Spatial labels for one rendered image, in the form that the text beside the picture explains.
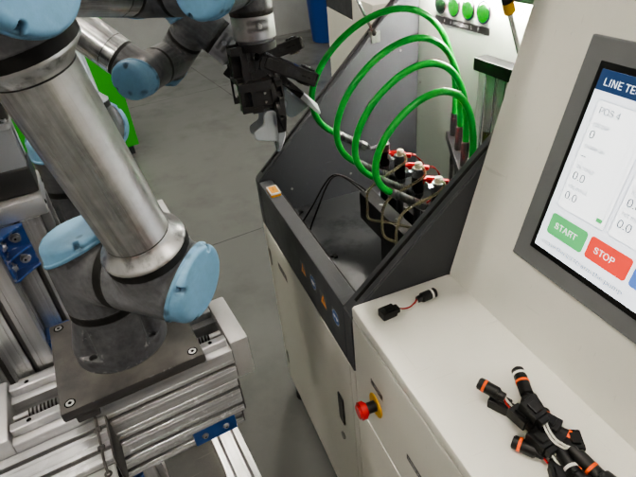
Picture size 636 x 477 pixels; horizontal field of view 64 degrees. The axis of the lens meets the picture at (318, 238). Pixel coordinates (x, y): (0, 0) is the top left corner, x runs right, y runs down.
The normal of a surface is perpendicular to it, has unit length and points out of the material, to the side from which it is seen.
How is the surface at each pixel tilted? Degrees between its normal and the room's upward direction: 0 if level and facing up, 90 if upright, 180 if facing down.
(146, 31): 90
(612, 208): 76
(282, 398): 0
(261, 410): 0
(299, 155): 90
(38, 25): 83
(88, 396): 0
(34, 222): 90
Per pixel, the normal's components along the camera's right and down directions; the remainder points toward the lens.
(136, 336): 0.71, 0.03
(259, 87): 0.36, 0.49
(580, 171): -0.92, 0.07
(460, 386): -0.09, -0.83
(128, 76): -0.25, 0.56
